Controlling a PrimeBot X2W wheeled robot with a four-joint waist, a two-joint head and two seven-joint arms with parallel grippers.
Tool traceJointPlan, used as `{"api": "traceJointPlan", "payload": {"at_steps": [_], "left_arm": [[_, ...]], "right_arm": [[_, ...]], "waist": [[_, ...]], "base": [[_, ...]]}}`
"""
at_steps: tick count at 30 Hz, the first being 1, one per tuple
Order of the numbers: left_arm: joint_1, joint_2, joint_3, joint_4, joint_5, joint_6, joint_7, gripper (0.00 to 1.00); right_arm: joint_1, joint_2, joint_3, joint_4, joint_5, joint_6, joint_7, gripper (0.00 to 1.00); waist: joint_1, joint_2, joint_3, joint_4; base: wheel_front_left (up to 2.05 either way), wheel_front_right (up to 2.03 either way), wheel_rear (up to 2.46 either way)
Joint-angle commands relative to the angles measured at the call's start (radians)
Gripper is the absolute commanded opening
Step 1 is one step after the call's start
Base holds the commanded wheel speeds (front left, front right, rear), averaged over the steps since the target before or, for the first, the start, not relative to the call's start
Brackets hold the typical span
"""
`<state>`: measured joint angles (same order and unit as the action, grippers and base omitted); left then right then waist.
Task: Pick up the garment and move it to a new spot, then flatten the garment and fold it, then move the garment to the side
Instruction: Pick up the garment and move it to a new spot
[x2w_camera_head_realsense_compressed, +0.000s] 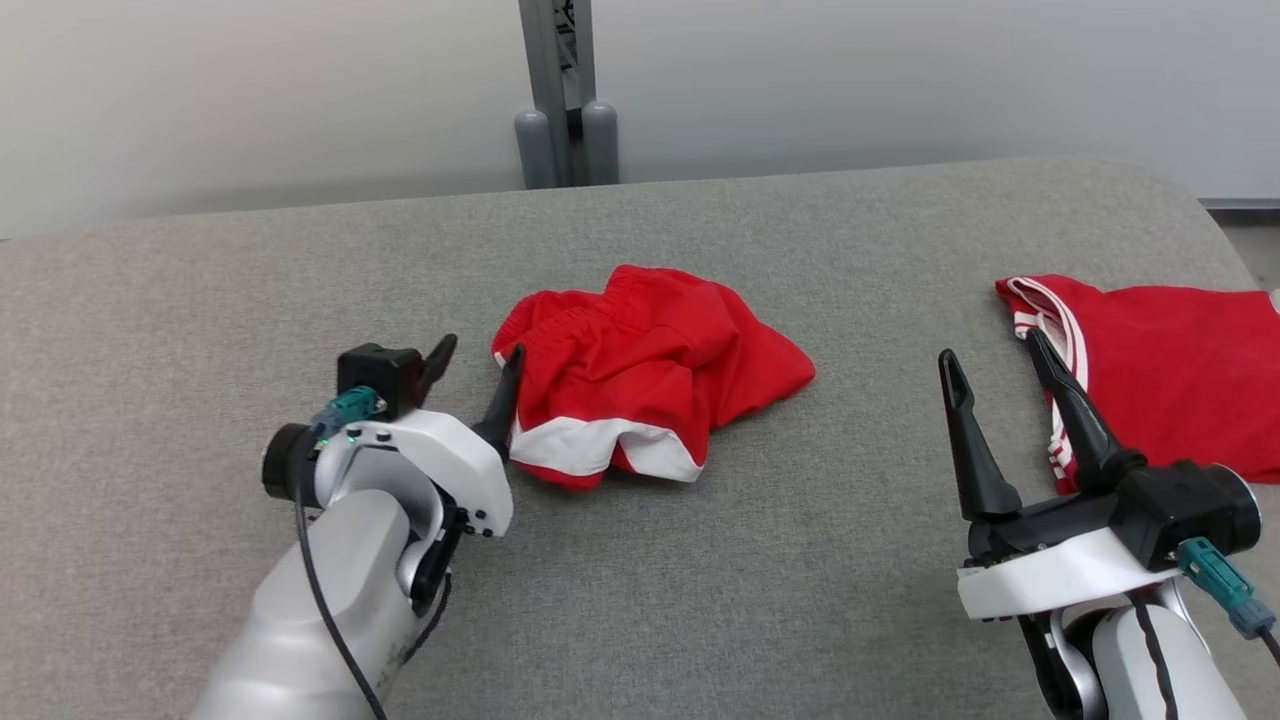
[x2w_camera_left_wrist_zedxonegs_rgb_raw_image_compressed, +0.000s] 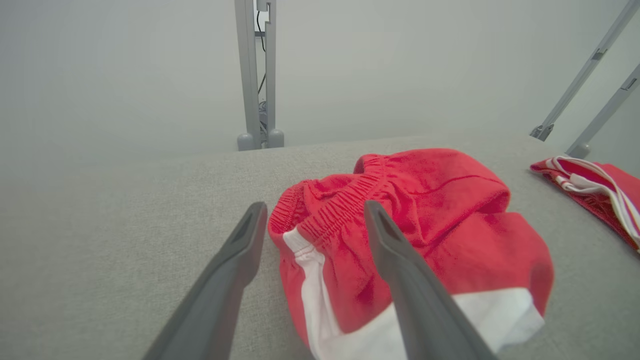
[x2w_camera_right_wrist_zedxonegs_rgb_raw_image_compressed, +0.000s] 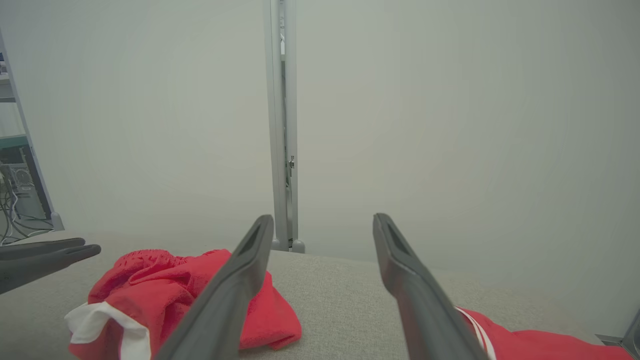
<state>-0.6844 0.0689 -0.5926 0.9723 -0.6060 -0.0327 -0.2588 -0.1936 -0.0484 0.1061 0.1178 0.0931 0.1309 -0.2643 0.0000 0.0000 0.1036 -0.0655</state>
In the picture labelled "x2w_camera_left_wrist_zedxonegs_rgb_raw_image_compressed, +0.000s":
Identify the red shorts with white stripe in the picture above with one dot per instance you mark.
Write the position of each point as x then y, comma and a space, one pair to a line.
450, 225

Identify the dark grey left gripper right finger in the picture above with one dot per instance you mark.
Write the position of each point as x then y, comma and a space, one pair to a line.
415, 300

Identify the grey metal partition post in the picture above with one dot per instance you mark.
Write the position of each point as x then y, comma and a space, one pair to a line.
248, 75

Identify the red and white jersey shirt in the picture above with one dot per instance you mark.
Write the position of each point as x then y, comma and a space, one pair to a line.
605, 190

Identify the grey metal support bar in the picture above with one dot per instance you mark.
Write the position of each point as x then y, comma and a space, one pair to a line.
588, 65
608, 110

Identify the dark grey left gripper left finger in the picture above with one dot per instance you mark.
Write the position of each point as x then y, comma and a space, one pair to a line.
220, 290

